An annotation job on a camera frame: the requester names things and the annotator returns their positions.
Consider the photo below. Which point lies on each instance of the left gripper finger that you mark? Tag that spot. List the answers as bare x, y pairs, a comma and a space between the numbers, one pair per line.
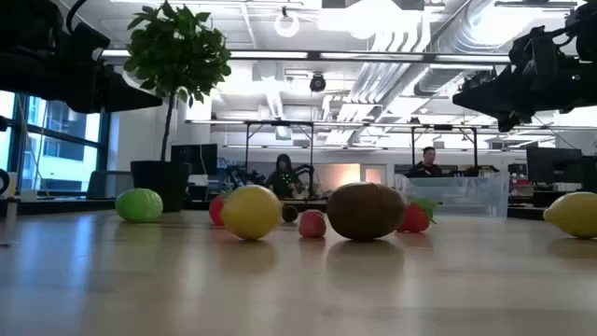
130, 98

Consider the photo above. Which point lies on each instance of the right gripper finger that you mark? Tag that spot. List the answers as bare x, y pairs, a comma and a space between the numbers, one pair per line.
490, 93

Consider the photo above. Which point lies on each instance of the green lime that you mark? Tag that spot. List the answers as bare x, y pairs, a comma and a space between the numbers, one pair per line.
139, 205

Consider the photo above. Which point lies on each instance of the clear plastic tupperware container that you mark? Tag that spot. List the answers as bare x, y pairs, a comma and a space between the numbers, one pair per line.
466, 200

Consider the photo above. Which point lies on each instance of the yellow lemon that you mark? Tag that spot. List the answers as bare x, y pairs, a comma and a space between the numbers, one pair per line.
252, 212
573, 214

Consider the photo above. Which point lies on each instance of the red tomato fruit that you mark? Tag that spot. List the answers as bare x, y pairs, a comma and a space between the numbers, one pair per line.
216, 211

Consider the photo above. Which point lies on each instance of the red strawberry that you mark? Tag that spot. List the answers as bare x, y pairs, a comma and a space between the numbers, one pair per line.
414, 218

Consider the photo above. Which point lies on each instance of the brown kiwi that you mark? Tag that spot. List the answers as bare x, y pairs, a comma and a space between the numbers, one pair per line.
366, 211

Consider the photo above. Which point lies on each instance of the dark blackberry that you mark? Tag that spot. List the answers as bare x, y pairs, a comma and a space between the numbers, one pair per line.
289, 214

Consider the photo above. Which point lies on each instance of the green potted plant black pot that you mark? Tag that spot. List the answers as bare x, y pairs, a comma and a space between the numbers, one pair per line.
177, 56

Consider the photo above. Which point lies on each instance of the black computer monitor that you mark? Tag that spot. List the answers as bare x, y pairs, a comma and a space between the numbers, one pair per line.
555, 165
193, 158

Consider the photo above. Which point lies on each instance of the large glass window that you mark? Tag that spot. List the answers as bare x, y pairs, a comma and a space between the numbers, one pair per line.
70, 158

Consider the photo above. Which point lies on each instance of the grey chair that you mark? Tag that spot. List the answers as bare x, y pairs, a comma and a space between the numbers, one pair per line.
109, 186

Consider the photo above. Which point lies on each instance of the person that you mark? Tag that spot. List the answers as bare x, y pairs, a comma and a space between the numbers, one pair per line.
425, 169
283, 179

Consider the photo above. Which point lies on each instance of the overhead light bar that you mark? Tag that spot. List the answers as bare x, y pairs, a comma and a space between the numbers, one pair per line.
268, 54

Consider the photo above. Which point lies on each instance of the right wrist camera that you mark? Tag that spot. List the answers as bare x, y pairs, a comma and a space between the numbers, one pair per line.
536, 51

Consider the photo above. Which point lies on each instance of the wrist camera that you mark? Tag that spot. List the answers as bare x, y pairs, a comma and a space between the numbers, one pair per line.
536, 51
86, 42

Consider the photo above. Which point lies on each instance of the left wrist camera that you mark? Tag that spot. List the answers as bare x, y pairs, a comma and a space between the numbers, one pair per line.
86, 42

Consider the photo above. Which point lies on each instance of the black workstation frame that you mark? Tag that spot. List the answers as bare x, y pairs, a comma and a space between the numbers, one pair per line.
261, 123
443, 127

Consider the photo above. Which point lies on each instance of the black overhead camera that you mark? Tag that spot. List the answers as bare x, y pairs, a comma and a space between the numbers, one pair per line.
317, 84

